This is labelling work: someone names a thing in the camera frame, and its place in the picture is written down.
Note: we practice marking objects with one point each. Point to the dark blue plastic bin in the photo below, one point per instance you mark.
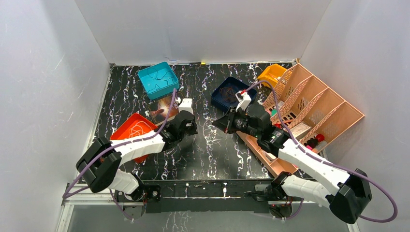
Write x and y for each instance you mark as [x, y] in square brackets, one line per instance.
[224, 95]

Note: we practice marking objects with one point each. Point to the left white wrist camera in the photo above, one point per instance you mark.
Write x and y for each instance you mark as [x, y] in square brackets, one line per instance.
[184, 104]

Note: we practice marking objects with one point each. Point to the paperback book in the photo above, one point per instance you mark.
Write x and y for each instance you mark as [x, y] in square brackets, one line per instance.
[158, 110]

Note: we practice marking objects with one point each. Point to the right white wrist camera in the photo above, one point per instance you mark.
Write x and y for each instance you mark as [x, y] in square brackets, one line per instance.
[244, 100]

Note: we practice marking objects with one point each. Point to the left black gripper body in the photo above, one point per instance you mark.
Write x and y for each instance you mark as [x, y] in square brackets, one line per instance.
[189, 124]

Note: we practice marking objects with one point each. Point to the yellow plastic bin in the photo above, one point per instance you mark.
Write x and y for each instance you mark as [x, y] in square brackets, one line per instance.
[272, 74]

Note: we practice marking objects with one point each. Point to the red black small tool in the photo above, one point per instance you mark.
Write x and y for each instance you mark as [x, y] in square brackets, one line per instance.
[313, 142]

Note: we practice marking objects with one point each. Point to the pink desk organizer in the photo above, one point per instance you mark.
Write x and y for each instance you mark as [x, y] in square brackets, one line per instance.
[309, 107]

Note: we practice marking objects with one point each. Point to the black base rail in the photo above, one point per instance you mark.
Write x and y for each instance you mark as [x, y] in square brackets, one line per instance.
[223, 195]

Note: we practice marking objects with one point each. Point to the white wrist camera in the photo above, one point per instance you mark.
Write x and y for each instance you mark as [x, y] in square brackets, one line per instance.
[244, 100]
[184, 104]

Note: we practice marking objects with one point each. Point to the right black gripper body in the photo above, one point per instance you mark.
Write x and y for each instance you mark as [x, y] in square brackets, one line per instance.
[237, 122]

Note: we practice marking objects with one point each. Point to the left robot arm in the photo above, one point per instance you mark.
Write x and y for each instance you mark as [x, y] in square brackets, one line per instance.
[100, 164]

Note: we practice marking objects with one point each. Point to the orange plastic bin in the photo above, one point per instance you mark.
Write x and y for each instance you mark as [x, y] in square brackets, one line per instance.
[135, 125]

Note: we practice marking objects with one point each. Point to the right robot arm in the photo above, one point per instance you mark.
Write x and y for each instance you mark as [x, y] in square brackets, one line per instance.
[345, 194]

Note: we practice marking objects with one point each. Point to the teal plastic bin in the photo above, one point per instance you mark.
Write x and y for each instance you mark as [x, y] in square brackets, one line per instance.
[158, 80]

